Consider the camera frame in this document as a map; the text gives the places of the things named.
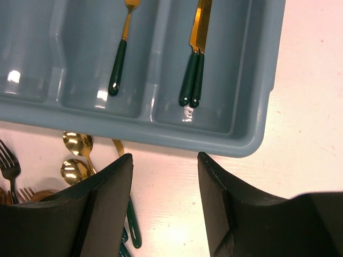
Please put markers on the rose gold fork green handle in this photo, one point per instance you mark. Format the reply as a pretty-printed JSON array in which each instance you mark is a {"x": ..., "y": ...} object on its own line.
[{"x": 25, "y": 194}]

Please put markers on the gold spoon upper green handle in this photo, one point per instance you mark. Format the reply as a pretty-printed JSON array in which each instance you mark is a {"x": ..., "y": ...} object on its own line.
[{"x": 80, "y": 145}]

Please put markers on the gold knife green handle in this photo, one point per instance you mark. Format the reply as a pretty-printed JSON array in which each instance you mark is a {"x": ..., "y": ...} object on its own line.
[
  {"x": 189, "y": 77},
  {"x": 201, "y": 37}
]

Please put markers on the copper slotted spoon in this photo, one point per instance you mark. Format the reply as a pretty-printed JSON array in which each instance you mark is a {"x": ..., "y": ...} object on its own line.
[{"x": 38, "y": 196}]

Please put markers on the black fork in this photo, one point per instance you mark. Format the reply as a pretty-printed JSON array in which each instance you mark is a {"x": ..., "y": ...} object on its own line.
[{"x": 10, "y": 169}]

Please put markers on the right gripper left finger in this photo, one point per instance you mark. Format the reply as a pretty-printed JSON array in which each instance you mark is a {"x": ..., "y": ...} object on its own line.
[{"x": 86, "y": 219}]

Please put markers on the blue plastic cutlery tray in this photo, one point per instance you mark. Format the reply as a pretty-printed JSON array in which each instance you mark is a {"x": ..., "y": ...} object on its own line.
[{"x": 57, "y": 58}]

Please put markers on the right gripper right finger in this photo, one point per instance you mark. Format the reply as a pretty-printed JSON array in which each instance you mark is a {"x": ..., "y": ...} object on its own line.
[{"x": 242, "y": 220}]

